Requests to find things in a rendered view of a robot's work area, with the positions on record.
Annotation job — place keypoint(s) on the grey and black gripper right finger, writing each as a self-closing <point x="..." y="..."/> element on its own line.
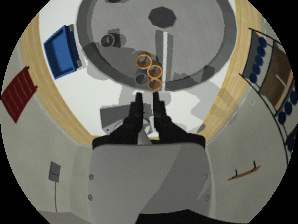
<point x="167" y="130"/>

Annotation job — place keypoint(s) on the bronze bushing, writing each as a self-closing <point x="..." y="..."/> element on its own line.
<point x="144" y="65"/>
<point x="157" y="73"/>
<point x="156" y="85"/>

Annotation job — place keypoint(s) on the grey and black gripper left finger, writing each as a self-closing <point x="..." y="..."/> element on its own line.
<point x="132" y="124"/>

